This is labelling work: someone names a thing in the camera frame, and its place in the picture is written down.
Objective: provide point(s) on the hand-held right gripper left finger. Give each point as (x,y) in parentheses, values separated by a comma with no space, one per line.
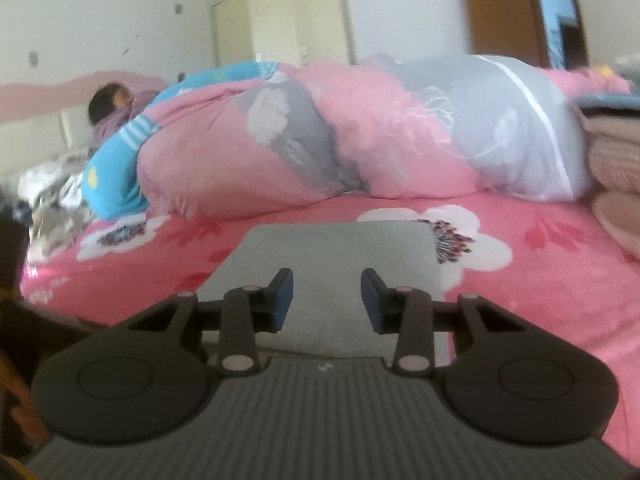
(282,305)

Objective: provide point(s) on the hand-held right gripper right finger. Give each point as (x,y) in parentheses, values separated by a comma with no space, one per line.
(374,305)

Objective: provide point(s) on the grey sweatpants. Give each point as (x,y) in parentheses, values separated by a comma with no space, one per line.
(325,255)

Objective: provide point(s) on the pink grey floral quilt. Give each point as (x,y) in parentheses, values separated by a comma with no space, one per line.
(400,125)

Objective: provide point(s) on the blue striped blanket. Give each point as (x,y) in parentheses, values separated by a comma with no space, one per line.
(115,185)

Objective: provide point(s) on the white patterned blanket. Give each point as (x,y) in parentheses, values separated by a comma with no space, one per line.
(50,180)

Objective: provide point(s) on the cream wardrobe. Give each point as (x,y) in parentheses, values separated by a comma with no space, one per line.
(280,25)

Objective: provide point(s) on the blue grey folded cloth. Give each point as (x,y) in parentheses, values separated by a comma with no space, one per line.
(610,105)

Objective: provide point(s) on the brown wooden door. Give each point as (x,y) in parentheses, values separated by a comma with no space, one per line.
(500,10)

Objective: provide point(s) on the pink cream headboard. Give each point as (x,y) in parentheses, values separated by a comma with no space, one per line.
(30,95)

